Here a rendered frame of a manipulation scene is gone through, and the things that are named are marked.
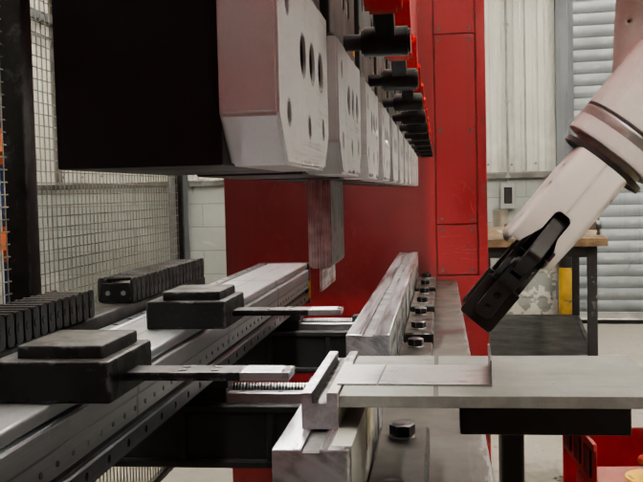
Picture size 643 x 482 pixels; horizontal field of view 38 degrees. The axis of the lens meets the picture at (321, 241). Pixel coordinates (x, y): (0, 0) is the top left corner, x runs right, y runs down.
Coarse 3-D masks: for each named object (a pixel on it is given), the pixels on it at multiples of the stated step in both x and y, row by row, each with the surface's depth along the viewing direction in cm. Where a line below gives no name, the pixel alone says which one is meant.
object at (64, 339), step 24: (48, 336) 88; (72, 336) 87; (96, 336) 87; (120, 336) 87; (0, 360) 82; (24, 360) 82; (48, 360) 82; (72, 360) 81; (96, 360) 81; (120, 360) 83; (144, 360) 90; (0, 384) 82; (24, 384) 81; (48, 384) 81; (72, 384) 81; (96, 384) 81; (120, 384) 83
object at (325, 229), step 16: (320, 192) 78; (336, 192) 82; (320, 208) 78; (336, 208) 82; (320, 224) 78; (336, 224) 82; (320, 240) 78; (336, 240) 82; (320, 256) 79; (336, 256) 82; (320, 272) 79
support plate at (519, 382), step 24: (360, 360) 90; (384, 360) 90; (408, 360) 90; (432, 360) 90; (456, 360) 89; (480, 360) 89; (504, 360) 89; (528, 360) 88; (552, 360) 88; (576, 360) 88; (600, 360) 87; (624, 360) 87; (504, 384) 77; (528, 384) 77; (552, 384) 77; (576, 384) 77; (600, 384) 77; (624, 384) 76; (600, 408) 72; (624, 408) 72
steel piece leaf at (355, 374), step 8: (352, 368) 85; (360, 368) 85; (368, 368) 85; (376, 368) 85; (384, 368) 85; (344, 376) 82; (352, 376) 82; (360, 376) 82; (368, 376) 81; (376, 376) 81; (344, 384) 79; (352, 384) 79; (360, 384) 79; (368, 384) 78; (376, 384) 78
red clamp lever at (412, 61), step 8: (416, 48) 91; (416, 56) 91; (408, 64) 91; (416, 64) 92; (400, 96) 96; (408, 96) 95; (416, 96) 96; (384, 104) 96; (392, 104) 96; (400, 104) 96; (408, 104) 96; (416, 104) 96
